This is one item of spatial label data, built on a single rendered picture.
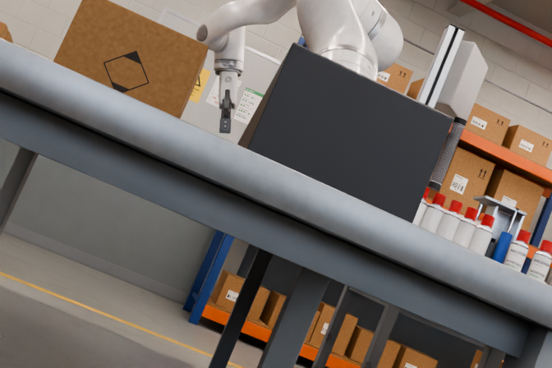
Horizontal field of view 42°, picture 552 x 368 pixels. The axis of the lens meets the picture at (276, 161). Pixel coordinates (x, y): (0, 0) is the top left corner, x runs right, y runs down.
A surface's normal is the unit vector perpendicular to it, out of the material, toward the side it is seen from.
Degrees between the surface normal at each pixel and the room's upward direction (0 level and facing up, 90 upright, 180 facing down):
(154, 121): 90
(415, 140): 90
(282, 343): 90
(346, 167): 90
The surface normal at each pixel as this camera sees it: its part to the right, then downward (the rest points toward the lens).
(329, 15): -0.50, -0.26
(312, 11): -0.72, -0.05
